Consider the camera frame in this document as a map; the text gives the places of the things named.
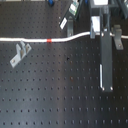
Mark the grey cable clip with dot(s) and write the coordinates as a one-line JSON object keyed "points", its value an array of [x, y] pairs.
{"points": [[22, 50], [70, 27], [117, 32]]}

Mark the green-labelled gripper camera module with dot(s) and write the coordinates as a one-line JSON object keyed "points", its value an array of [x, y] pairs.
{"points": [[71, 10]]}

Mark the left blue clamp knob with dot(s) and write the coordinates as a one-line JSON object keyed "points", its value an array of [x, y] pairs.
{"points": [[51, 2]]}

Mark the middle grey cable clip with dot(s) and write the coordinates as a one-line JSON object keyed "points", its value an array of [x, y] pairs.
{"points": [[70, 27]]}

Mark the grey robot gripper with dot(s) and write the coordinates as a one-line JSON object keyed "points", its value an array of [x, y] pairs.
{"points": [[105, 6]]}

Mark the left grey cable clip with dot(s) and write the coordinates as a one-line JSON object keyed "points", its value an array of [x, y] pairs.
{"points": [[22, 50]]}

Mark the right grey cable clip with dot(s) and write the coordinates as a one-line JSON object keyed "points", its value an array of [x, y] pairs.
{"points": [[117, 32]]}

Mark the long dark gripper finger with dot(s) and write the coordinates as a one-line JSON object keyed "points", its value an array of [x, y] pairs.
{"points": [[106, 82]]}

